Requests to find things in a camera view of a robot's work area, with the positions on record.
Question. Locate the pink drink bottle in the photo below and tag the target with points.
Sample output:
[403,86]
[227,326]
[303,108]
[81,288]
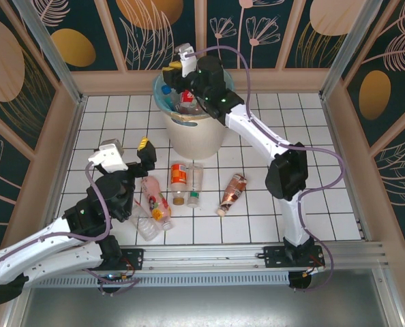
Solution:
[153,197]

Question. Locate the brown milk tea bottle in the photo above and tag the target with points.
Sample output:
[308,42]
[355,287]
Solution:
[235,189]

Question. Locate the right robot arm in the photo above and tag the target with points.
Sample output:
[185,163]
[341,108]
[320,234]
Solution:
[257,133]

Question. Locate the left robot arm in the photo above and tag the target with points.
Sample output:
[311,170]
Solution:
[35,245]

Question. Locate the blue plastic bin liner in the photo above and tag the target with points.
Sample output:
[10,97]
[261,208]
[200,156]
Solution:
[158,92]

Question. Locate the cream plastic waste bin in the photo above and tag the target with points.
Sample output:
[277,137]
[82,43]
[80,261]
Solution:
[192,139]

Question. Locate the orange label bottle brown cap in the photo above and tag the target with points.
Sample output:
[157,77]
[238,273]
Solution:
[178,175]

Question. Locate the clear crushed water bottle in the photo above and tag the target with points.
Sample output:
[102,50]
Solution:
[144,225]

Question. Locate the clear bottle with green cap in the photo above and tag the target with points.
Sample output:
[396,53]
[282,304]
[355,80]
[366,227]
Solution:
[196,177]

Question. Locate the aluminium mounting beam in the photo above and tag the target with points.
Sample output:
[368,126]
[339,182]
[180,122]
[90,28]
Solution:
[206,255]

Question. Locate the grey metal panel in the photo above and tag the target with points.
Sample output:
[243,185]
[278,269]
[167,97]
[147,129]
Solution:
[202,306]

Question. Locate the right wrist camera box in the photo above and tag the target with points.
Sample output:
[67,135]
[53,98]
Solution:
[187,64]

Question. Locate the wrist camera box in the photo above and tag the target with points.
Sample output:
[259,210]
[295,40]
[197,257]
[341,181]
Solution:
[187,64]
[108,156]

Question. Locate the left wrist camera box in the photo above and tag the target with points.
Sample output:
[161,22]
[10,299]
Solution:
[108,156]

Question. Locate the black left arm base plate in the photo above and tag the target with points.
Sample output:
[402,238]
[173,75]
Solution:
[138,252]

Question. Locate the aluminium side frame rail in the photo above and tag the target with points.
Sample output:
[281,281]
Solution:
[73,136]
[339,150]

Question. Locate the aluminium frame post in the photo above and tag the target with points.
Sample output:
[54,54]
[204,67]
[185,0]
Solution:
[349,51]
[52,58]

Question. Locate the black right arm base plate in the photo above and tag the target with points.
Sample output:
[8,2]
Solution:
[274,255]

